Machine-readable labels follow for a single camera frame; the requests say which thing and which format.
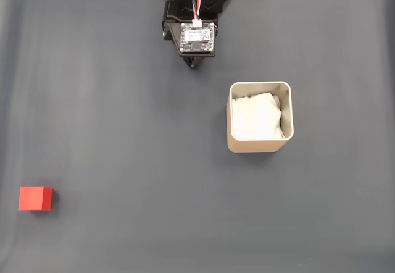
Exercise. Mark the red cube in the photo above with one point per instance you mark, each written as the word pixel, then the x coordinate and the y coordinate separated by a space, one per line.
pixel 32 198

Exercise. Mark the beige square box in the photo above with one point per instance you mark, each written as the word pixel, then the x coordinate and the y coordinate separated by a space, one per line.
pixel 256 144

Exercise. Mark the white crumpled tissue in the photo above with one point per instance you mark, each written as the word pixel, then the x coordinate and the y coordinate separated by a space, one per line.
pixel 256 117

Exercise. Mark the camera circuit board on mount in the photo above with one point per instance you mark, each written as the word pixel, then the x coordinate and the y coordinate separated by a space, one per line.
pixel 197 38

